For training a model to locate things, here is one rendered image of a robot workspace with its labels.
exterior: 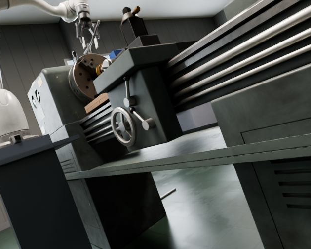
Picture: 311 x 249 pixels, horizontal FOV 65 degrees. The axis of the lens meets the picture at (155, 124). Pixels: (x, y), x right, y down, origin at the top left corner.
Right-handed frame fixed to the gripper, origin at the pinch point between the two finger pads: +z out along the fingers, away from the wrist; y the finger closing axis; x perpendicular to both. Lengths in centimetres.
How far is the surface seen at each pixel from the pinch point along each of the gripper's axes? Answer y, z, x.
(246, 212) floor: 54, 124, -42
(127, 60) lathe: -21, 46, -78
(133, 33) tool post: -6, 27, -62
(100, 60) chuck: 4.2, 11.4, -0.7
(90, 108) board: -13.6, 45.3, -12.7
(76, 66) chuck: -12.7, 15.7, -1.8
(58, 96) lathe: -22.9, 29.4, 13.1
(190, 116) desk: 197, 42, 142
